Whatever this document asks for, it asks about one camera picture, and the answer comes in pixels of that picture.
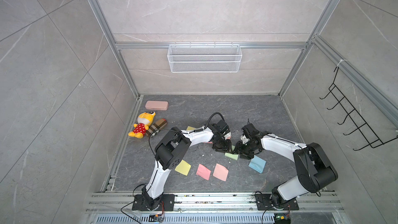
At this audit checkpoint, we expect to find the plaid brown pouch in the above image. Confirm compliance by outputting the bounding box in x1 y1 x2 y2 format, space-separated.
146 118 167 138

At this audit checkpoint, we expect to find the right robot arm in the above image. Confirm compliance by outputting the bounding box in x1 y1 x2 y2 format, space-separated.
234 122 339 209

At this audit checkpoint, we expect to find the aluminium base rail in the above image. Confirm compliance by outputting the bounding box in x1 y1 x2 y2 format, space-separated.
84 191 344 213

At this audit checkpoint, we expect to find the torn yellow page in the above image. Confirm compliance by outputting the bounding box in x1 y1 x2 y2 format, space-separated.
175 160 191 176

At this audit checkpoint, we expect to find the pink eraser case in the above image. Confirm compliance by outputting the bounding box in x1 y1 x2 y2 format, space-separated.
145 100 169 111

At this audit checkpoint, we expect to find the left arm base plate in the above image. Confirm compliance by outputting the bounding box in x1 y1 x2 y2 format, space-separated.
132 194 176 211

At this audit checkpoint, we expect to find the yellow memo pad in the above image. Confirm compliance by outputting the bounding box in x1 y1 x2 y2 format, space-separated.
186 126 196 131

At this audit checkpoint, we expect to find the torn hot pink page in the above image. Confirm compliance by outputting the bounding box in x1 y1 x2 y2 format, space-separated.
196 164 211 180

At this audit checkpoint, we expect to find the torn salmon page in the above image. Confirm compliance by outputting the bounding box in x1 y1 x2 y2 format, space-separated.
213 163 229 181

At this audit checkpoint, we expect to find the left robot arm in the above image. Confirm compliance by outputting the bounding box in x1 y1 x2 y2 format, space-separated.
142 112 232 205

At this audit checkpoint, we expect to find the yellow plush toy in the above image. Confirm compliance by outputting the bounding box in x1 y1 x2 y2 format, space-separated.
128 112 155 139

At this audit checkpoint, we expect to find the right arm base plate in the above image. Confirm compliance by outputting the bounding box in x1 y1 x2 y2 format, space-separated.
254 192 299 211

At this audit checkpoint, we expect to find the blue memo pad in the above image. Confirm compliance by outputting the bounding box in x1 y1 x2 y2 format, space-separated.
249 156 266 174

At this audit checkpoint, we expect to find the black wire hook rack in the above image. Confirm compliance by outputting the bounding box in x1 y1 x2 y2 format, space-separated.
319 67 398 151

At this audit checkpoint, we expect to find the green memo pad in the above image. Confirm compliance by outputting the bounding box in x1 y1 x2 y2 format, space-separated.
224 152 239 160

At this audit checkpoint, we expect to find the white wire mesh basket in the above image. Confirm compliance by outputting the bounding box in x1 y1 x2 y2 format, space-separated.
167 44 243 73

